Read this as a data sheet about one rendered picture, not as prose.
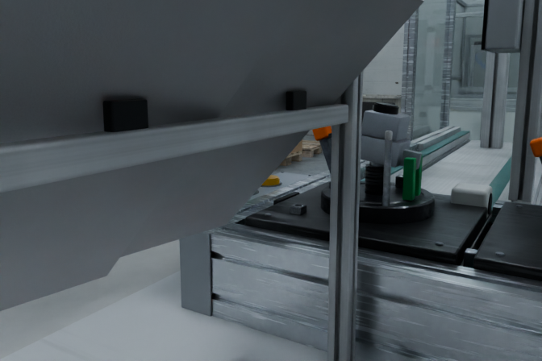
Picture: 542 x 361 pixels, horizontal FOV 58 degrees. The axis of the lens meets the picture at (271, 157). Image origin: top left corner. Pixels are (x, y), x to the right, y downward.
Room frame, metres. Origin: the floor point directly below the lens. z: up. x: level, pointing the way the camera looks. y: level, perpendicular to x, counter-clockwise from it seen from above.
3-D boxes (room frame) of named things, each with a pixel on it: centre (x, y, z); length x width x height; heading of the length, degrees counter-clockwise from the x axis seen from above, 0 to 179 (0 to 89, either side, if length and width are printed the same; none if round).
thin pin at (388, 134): (0.54, -0.13, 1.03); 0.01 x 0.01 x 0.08
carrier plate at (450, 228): (0.60, -0.13, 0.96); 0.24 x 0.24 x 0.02; 59
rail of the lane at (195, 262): (0.92, -0.15, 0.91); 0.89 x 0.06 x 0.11; 149
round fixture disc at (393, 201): (0.60, -0.13, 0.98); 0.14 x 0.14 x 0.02
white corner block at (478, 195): (0.63, -0.27, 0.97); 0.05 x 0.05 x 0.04; 59
